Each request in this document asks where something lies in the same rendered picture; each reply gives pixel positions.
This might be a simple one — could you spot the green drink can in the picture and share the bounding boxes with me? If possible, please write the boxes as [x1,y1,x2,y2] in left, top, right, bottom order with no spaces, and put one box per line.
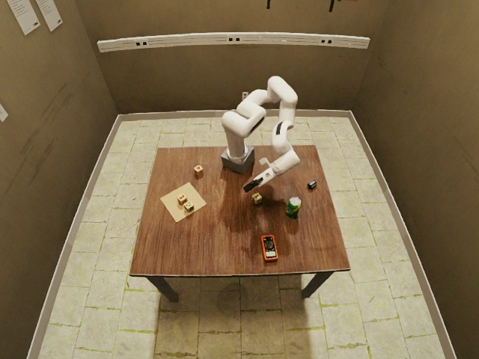
[286,197,301,218]

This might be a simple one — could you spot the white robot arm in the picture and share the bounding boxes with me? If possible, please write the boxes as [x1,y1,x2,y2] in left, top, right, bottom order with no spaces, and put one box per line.
[222,76,300,177]

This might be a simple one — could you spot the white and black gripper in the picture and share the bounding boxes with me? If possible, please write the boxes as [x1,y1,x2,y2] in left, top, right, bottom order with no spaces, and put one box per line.
[243,167,278,193]

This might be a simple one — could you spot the tan square mat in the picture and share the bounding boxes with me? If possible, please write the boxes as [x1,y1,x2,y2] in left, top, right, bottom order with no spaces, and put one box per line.
[161,182,207,222]

